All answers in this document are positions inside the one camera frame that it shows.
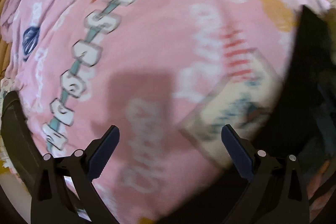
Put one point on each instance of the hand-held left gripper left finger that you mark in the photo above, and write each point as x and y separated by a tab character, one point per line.
104	151

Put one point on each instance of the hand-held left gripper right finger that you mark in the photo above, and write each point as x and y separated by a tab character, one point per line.
236	151

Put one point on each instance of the black garment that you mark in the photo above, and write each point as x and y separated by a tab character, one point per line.
302	82

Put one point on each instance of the pink printed blanket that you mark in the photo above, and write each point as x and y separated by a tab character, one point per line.
157	29

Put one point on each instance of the dark bed frame rail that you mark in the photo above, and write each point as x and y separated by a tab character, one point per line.
16	134

